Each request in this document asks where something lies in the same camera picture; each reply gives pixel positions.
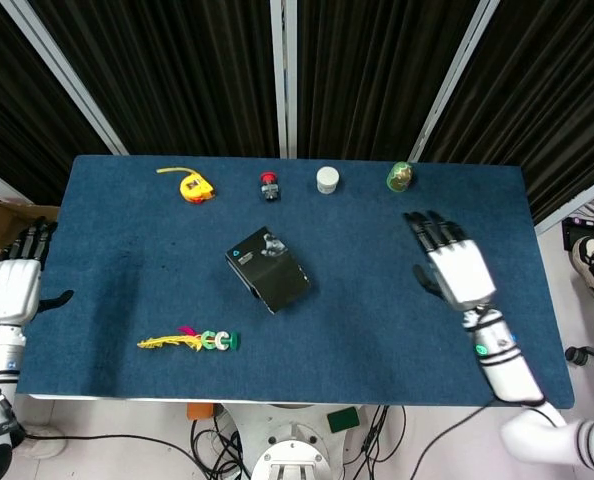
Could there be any red emergency stop button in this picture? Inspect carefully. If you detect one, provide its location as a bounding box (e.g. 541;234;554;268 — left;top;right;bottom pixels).
258;171;283;203

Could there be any black chair caster leg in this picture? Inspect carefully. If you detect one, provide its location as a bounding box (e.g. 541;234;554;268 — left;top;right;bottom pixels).
564;344;594;369

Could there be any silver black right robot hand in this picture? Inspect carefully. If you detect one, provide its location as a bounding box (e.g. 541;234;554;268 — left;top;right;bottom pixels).
402;209;497;311

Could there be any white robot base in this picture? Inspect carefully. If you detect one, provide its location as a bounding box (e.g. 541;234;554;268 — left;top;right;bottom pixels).
224;402;363;480

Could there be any black paper box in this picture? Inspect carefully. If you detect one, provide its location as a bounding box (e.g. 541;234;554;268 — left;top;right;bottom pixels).
224;225;312;315

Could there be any black floor cable bundle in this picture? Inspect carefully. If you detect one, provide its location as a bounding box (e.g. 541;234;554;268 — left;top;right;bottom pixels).
189;404;252;480
351;404;408;480

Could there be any white partition frame post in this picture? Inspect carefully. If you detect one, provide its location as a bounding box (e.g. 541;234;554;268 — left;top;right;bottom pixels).
409;0;501;162
269;0;298;160
0;0;129;156

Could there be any black pleated curtain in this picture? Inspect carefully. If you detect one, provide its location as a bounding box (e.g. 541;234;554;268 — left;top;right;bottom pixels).
29;0;281;159
296;0;471;161
0;0;113;206
421;0;594;226

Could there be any blue table mat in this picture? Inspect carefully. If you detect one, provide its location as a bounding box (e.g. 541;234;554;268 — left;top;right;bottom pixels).
6;153;576;409

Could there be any black electronic device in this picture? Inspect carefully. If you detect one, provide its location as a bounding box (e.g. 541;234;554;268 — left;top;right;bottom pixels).
561;214;594;251

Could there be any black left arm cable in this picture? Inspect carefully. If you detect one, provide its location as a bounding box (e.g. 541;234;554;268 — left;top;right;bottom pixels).
0;369;193;456

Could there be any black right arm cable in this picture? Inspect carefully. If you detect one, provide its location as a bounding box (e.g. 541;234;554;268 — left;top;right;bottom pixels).
421;307;548;480

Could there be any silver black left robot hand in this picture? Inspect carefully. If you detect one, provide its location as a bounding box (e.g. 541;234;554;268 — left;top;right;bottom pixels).
0;215;75;326

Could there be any green painted nesting doll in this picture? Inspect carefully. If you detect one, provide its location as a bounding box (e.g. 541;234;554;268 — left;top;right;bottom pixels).
385;160;416;193

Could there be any yellow tape measure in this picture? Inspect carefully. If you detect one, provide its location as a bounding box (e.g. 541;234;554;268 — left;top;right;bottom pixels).
156;167;217;205

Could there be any green block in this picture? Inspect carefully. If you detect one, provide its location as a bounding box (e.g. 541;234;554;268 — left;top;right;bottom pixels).
326;406;361;434

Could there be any white black sneaker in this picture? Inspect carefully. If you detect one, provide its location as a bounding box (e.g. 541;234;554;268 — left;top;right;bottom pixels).
571;236;594;303

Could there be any feather shuttlecock with plastic rings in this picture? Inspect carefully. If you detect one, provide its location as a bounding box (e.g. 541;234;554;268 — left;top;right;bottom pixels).
136;325;242;353

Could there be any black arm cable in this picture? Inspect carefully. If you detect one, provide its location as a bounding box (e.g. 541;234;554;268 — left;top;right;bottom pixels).
0;369;193;456
421;307;548;480

